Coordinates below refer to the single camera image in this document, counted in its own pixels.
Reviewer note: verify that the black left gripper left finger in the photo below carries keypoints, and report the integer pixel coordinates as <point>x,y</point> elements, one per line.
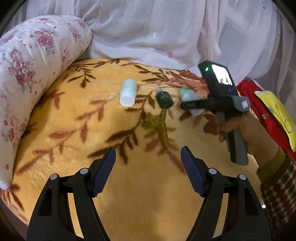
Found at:
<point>51,218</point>

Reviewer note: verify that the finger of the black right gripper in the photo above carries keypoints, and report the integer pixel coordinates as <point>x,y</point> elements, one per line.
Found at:
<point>199,104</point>

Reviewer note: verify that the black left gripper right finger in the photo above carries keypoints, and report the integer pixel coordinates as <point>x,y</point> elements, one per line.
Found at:
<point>245,218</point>

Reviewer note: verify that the green white foam pump bottle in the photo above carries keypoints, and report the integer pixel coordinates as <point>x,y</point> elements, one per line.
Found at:
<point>186,95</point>

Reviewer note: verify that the olive translucent hair clip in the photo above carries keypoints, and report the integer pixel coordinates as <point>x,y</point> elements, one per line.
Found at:
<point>157,123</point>

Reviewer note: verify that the plaid sleeved right forearm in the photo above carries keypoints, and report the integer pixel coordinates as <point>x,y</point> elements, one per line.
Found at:
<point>278,193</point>

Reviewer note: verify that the person's right hand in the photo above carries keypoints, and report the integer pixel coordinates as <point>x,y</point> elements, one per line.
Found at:
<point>259,142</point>

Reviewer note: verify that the red cloth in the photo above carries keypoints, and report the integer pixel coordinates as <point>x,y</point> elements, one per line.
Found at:
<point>272,126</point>

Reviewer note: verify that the dark green dropper bottle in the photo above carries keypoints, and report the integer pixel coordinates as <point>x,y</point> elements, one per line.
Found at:
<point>164,99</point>

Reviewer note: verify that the yellow cartoon cushion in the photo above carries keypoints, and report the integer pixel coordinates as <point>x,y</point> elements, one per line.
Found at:
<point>280,113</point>

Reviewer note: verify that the white sheer curtain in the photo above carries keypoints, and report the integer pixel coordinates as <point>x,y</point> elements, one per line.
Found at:
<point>251,38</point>

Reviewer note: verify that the yellow floral fleece blanket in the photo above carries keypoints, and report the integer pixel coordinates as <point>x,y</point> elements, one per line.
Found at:
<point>148,196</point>

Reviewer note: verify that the white mint-capped bottle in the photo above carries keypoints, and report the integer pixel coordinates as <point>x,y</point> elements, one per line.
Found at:
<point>128,93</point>

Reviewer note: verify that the white pink floral pillow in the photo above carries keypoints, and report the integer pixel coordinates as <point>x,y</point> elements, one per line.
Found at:
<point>33,54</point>

